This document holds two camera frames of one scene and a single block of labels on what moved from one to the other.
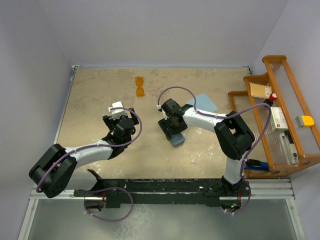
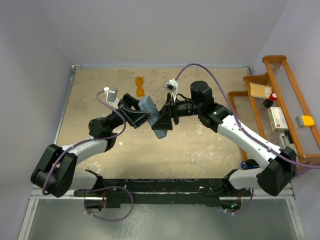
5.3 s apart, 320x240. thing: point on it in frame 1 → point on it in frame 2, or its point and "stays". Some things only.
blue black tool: (253, 164) stays
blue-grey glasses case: (177, 140) → (146, 104)
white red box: (277, 119) stays
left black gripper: (111, 123) → (136, 117)
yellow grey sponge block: (304, 121) stays
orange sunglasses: (140, 90) stays
